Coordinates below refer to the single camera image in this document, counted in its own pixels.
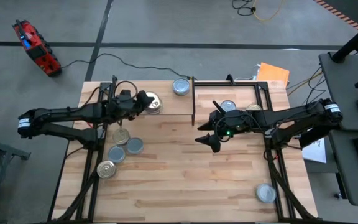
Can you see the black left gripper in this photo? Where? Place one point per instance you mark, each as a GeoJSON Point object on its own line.
{"type": "Point", "coordinates": [120, 105]}

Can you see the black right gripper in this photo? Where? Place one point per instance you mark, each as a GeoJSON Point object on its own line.
{"type": "Point", "coordinates": [233, 119]}

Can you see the tuna can silver lid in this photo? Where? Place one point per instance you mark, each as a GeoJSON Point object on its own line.
{"type": "Point", "coordinates": [228, 105]}
{"type": "Point", "coordinates": [266, 193]}
{"type": "Point", "coordinates": [117, 154]}
{"type": "Point", "coordinates": [181, 86]}

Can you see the Bumble Bee light tuna can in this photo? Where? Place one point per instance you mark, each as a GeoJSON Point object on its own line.
{"type": "Point", "coordinates": [135, 145]}

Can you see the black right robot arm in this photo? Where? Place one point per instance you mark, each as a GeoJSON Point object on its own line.
{"type": "Point", "coordinates": [291, 116]}

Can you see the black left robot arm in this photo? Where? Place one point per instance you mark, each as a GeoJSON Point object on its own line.
{"type": "Point", "coordinates": [67, 112]}

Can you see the orange paper sheet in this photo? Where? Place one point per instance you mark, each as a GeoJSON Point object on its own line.
{"type": "Point", "coordinates": [273, 74]}

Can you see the black desk leg beam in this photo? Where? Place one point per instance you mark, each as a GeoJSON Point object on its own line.
{"type": "Point", "coordinates": [317, 137]}

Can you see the white paper sheet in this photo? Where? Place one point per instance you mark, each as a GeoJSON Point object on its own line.
{"type": "Point", "coordinates": [317, 152]}

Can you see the red black portable power unit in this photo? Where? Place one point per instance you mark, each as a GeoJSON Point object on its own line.
{"type": "Point", "coordinates": [37, 51]}

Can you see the grey desk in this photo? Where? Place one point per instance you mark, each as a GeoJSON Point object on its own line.
{"type": "Point", "coordinates": [343, 93]}
{"type": "Point", "coordinates": [346, 174]}

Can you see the grey metal cart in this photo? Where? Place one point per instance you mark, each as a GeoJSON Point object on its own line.
{"type": "Point", "coordinates": [5, 147]}

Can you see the black pole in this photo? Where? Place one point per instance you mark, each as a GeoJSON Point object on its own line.
{"type": "Point", "coordinates": [353, 42]}

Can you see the black floor mat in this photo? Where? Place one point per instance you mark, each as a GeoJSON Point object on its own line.
{"type": "Point", "coordinates": [353, 9]}

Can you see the black aluminium frame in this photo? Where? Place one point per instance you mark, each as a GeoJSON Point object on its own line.
{"type": "Point", "coordinates": [228, 84]}
{"type": "Point", "coordinates": [94, 202]}

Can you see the silver metal bracket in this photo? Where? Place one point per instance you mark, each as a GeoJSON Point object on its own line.
{"type": "Point", "coordinates": [267, 132]}

